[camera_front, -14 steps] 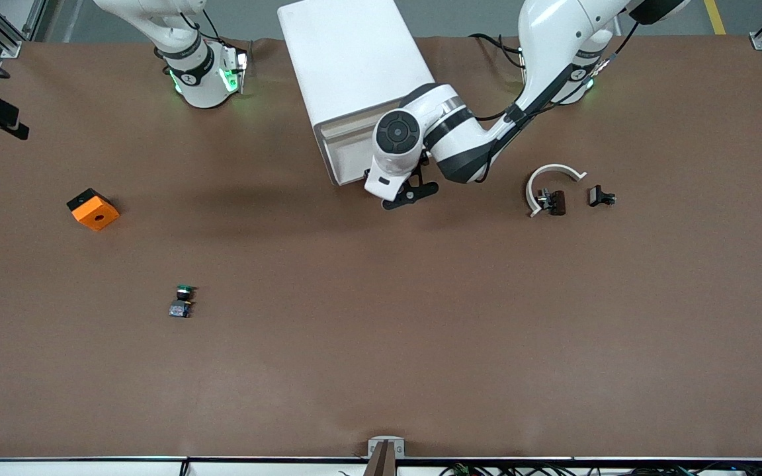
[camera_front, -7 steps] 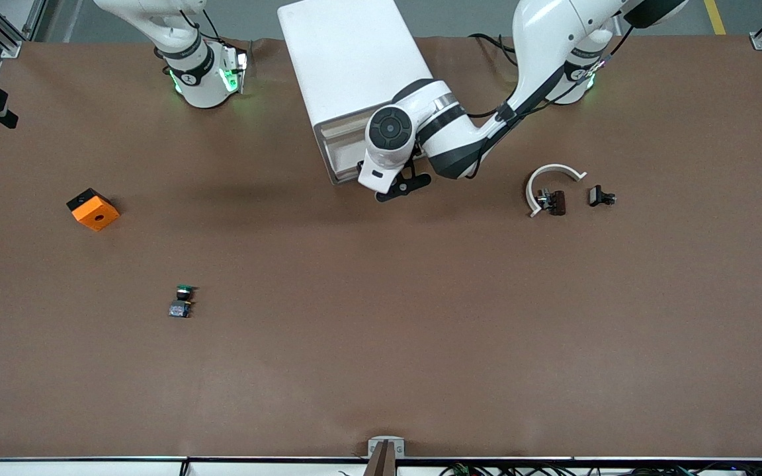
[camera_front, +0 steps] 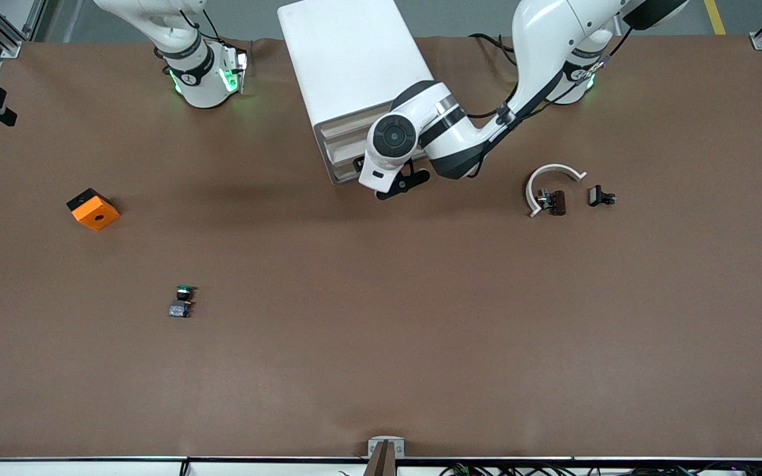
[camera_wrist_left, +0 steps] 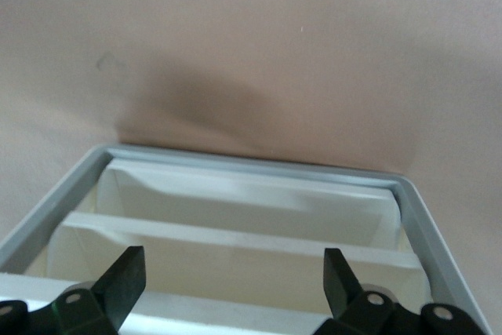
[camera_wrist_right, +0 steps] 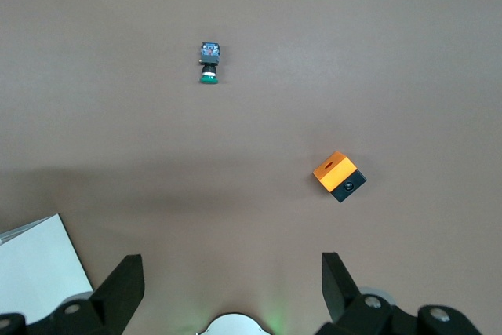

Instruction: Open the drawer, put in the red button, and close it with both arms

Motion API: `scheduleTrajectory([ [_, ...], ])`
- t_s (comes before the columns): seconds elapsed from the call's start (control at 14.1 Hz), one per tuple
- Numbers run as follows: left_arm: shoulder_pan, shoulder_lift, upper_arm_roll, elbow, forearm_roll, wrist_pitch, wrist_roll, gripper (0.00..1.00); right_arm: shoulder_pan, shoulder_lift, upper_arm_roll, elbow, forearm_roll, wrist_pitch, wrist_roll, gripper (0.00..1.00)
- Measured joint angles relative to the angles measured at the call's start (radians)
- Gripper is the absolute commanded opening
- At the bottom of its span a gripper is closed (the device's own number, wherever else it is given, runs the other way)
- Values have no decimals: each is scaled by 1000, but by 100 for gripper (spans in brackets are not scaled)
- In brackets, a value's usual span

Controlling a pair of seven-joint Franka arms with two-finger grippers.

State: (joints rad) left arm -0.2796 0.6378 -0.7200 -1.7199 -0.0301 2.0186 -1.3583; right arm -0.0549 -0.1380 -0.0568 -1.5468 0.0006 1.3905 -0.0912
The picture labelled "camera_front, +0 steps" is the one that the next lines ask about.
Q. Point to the white table edge rail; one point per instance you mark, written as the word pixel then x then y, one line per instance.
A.
pixel 90 468

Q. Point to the small brown component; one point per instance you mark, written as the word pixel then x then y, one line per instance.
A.
pixel 557 202

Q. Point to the brown post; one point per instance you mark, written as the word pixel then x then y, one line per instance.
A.
pixel 381 463

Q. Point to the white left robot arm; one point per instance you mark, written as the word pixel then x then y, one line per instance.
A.
pixel 540 39

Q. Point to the small black component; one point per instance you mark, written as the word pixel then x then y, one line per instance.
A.
pixel 596 196

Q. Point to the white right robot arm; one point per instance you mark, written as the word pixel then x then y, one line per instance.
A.
pixel 199 86

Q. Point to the grey metal bracket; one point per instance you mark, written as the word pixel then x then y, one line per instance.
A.
pixel 386 441

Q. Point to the white drawer cabinet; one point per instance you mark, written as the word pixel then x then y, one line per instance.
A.
pixel 354 59

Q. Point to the cream cabinet drawer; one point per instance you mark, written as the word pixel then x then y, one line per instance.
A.
pixel 344 143
pixel 344 173
pixel 341 127
pixel 344 158

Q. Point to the brown table cover sheet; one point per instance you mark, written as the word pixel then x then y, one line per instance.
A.
pixel 381 330

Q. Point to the green push button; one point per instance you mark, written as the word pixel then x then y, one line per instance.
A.
pixel 180 307

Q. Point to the orange and black box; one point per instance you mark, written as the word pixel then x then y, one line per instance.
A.
pixel 96 215

